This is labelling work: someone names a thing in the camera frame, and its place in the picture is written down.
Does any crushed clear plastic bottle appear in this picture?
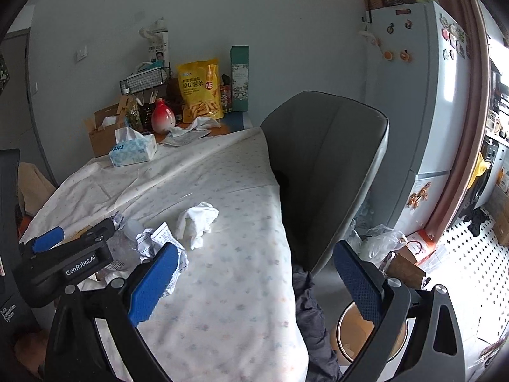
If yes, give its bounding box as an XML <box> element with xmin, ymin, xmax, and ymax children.
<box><xmin>97</xmin><ymin>213</ymin><xmax>146</xmax><ymax>283</ymax></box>

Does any white tissue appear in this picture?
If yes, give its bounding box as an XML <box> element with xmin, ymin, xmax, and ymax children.
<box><xmin>175</xmin><ymin>202</ymin><xmax>220</xmax><ymax>251</ymax></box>

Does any blue white tissue box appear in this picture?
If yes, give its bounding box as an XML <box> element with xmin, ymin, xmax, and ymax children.
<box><xmin>108</xmin><ymin>127</ymin><xmax>158</xmax><ymax>168</ymax></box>

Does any beige cloth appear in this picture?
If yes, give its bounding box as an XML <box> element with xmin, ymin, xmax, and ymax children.
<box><xmin>18</xmin><ymin>162</ymin><xmax>56</xmax><ymax>217</ymax></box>

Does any green patterned hanging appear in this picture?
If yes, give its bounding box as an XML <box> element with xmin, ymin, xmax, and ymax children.
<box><xmin>0</xmin><ymin>53</ymin><xmax>10</xmax><ymax>93</ymax></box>

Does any tall green box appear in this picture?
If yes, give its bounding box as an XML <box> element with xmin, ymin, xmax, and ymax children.
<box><xmin>231</xmin><ymin>45</ymin><xmax>250</xmax><ymax>113</ymax></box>

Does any orange figure magnet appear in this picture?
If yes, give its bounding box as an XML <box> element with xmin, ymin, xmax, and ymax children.
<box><xmin>408</xmin><ymin>182</ymin><xmax>432</xmax><ymax>209</ymax></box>

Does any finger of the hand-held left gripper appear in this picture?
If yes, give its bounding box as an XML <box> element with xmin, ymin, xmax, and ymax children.
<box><xmin>77</xmin><ymin>217</ymin><xmax>117</xmax><ymax>245</ymax></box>
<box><xmin>31</xmin><ymin>226</ymin><xmax>66</xmax><ymax>254</ymax></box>

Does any yellow snack bag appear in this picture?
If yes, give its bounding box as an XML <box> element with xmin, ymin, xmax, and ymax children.
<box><xmin>176</xmin><ymin>59</ymin><xmax>225</xmax><ymax>123</ymax></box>

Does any dark grey cloth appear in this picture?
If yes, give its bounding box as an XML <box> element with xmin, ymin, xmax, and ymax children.
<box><xmin>292</xmin><ymin>266</ymin><xmax>343</xmax><ymax>382</ymax></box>

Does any red printed canister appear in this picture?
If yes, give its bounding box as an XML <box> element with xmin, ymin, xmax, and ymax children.
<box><xmin>220</xmin><ymin>75</ymin><xmax>233</xmax><ymax>114</ymax></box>

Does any white printed carton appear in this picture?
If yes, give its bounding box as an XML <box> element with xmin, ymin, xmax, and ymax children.
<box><xmin>139</xmin><ymin>20</ymin><xmax>171</xmax><ymax>72</ymax></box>

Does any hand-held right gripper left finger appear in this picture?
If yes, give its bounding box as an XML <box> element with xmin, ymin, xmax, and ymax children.
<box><xmin>45</xmin><ymin>242</ymin><xmax>179</xmax><ymax>382</ymax></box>

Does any grey printed packet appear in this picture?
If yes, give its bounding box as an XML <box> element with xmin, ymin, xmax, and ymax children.
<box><xmin>163</xmin><ymin>131</ymin><xmax>208</xmax><ymax>147</ymax></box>

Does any black utensil holder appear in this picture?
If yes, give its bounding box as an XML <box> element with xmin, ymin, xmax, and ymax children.
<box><xmin>135</xmin><ymin>91</ymin><xmax>160</xmax><ymax>130</ymax></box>

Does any grey chair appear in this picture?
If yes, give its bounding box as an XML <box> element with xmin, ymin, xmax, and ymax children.
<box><xmin>259</xmin><ymin>91</ymin><xmax>389</xmax><ymax>275</ymax></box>

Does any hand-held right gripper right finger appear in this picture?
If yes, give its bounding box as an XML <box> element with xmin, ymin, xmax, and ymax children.
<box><xmin>332</xmin><ymin>241</ymin><xmax>467</xmax><ymax>382</ymax></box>

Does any red white vase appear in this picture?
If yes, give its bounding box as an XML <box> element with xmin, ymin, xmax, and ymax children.
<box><xmin>151</xmin><ymin>99</ymin><xmax>177</xmax><ymax>134</ymax></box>

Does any white floral tablecloth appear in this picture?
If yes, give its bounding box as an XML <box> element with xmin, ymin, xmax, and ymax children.
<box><xmin>18</xmin><ymin>127</ymin><xmax>309</xmax><ymax>382</ymax></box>

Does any black wire basket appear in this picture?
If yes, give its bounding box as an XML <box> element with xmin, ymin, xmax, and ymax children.
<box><xmin>119</xmin><ymin>67</ymin><xmax>173</xmax><ymax>96</ymax></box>

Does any white orange box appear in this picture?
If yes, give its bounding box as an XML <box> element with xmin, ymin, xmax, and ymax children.
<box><xmin>406</xmin><ymin>231</ymin><xmax>436</xmax><ymax>263</ymax></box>

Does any open cardboard box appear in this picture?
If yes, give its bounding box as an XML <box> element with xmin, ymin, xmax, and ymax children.
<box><xmin>83</xmin><ymin>103</ymin><xmax>132</xmax><ymax>158</ymax></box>

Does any clear plastic bag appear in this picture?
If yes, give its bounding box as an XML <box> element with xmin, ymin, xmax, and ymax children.
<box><xmin>350</xmin><ymin>225</ymin><xmax>408</xmax><ymax>265</ymax></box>

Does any white refrigerator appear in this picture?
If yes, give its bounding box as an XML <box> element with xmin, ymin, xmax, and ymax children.
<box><xmin>360</xmin><ymin>0</ymin><xmax>474</xmax><ymax>243</ymax></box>

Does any black cloth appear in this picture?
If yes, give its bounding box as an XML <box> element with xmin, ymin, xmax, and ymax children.
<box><xmin>463</xmin><ymin>207</ymin><xmax>490</xmax><ymax>237</ymax></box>

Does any cluttered shelf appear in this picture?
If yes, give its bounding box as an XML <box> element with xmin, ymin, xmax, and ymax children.
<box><xmin>483</xmin><ymin>60</ymin><xmax>509</xmax><ymax>148</ymax></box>

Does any grey door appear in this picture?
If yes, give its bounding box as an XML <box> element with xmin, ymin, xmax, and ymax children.
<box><xmin>0</xmin><ymin>28</ymin><xmax>48</xmax><ymax>176</ymax></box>

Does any yellow cloth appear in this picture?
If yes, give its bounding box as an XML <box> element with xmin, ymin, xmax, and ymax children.
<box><xmin>467</xmin><ymin>151</ymin><xmax>492</xmax><ymax>192</ymax></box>

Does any brown cardboard box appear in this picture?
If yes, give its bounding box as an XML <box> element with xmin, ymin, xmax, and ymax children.
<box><xmin>384</xmin><ymin>247</ymin><xmax>428</xmax><ymax>289</ymax></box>

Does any brown jar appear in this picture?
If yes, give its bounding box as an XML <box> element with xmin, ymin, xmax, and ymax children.
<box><xmin>167</xmin><ymin>77</ymin><xmax>184</xmax><ymax>122</ymax></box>

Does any cluster of fridge magnets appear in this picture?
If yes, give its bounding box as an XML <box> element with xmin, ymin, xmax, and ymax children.
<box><xmin>438</xmin><ymin>14</ymin><xmax>467</xmax><ymax>61</ymax></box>

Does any white pegboard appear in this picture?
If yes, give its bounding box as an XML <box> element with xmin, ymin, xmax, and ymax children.
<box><xmin>435</xmin><ymin>207</ymin><xmax>509</xmax><ymax>343</ymax></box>

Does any beige trash bin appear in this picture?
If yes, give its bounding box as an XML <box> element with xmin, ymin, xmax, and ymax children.
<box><xmin>336</xmin><ymin>300</ymin><xmax>410</xmax><ymax>367</ymax></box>

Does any paper receipt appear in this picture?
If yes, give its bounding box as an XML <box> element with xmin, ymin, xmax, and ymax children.
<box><xmin>137</xmin><ymin>223</ymin><xmax>189</xmax><ymax>297</ymax></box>

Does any white plastic wrapper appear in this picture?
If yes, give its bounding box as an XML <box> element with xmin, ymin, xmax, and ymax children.
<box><xmin>171</xmin><ymin>118</ymin><xmax>222</xmax><ymax>133</ymax></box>

